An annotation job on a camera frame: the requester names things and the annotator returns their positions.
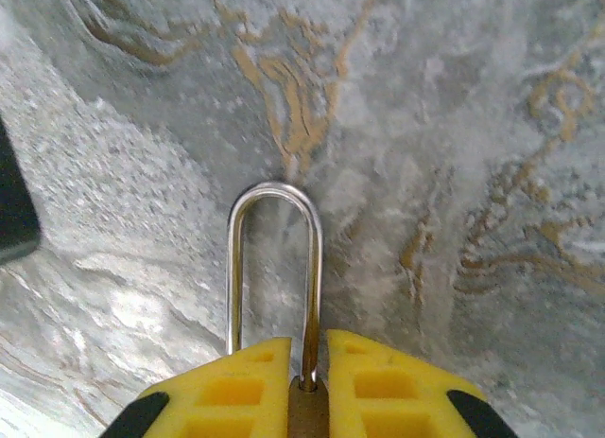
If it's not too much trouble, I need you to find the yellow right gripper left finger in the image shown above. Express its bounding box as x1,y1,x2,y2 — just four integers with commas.
96,336,292,438

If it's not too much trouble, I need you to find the brass padlock with steel shackle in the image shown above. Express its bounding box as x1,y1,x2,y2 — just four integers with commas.
226,180,330,438

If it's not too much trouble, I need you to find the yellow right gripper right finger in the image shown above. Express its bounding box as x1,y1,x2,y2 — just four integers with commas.
325,328,521,438

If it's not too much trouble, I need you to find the starry night painted box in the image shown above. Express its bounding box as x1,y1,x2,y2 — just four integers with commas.
0,112,43,265

